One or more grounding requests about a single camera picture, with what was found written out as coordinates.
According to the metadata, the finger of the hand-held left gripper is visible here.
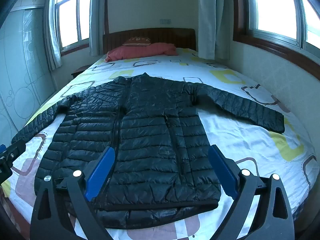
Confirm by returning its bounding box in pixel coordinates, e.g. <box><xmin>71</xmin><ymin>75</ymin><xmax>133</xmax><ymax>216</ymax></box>
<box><xmin>0</xmin><ymin>141</ymin><xmax>26</xmax><ymax>183</ymax></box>

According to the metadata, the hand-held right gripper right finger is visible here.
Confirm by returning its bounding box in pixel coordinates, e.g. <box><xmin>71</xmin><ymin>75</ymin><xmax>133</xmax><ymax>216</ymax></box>
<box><xmin>207</xmin><ymin>144</ymin><xmax>292</xmax><ymax>240</ymax></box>

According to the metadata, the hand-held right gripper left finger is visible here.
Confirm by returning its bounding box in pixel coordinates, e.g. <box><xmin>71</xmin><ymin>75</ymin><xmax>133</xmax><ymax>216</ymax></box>
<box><xmin>30</xmin><ymin>146</ymin><xmax>117</xmax><ymax>240</ymax></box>

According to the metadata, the black puffer jacket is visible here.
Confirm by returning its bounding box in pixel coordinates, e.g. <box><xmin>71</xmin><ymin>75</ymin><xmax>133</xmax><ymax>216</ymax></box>
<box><xmin>11</xmin><ymin>72</ymin><xmax>285</xmax><ymax>230</ymax></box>

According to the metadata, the bed with printed sheet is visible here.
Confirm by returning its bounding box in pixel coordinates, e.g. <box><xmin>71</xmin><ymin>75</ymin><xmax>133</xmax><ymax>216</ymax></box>
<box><xmin>0</xmin><ymin>49</ymin><xmax>318</xmax><ymax>240</ymax></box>

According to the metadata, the wardrobe with circle pattern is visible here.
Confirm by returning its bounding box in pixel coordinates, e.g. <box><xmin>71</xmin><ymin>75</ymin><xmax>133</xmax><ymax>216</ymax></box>
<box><xmin>0</xmin><ymin>0</ymin><xmax>57</xmax><ymax>142</ymax></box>

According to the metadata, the dark wooden nightstand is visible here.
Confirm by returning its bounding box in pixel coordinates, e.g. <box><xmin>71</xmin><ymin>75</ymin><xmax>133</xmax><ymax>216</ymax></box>
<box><xmin>71</xmin><ymin>65</ymin><xmax>91</xmax><ymax>79</ymax></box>

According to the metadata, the pale curtain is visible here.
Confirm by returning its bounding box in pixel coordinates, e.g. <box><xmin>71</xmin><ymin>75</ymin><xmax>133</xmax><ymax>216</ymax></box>
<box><xmin>44</xmin><ymin>0</ymin><xmax>63</xmax><ymax>71</ymax></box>
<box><xmin>89</xmin><ymin>0</ymin><xmax>108</xmax><ymax>57</ymax></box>
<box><xmin>198</xmin><ymin>0</ymin><xmax>232</xmax><ymax>60</ymax></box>

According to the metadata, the pink pillow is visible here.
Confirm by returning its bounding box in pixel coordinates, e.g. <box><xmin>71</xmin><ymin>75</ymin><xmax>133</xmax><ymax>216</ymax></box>
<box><xmin>105</xmin><ymin>43</ymin><xmax>178</xmax><ymax>62</ymax></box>

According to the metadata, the brown patterned pillow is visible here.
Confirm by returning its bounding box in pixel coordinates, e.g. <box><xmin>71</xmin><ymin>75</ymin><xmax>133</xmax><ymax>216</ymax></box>
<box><xmin>122</xmin><ymin>37</ymin><xmax>152</xmax><ymax>47</ymax></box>

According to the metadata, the wooden headboard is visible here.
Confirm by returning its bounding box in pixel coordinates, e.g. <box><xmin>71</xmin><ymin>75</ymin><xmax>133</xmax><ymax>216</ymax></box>
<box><xmin>103</xmin><ymin>28</ymin><xmax>196</xmax><ymax>55</ymax></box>

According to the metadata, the window with narrow panes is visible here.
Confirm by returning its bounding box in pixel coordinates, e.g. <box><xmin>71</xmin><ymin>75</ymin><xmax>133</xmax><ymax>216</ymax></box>
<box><xmin>54</xmin><ymin>0</ymin><xmax>93</xmax><ymax>54</ymax></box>

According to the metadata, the wide window with wooden sill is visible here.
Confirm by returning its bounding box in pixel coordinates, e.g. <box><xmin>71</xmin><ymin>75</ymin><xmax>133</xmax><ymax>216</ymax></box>
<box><xmin>232</xmin><ymin>0</ymin><xmax>320</xmax><ymax>67</ymax></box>

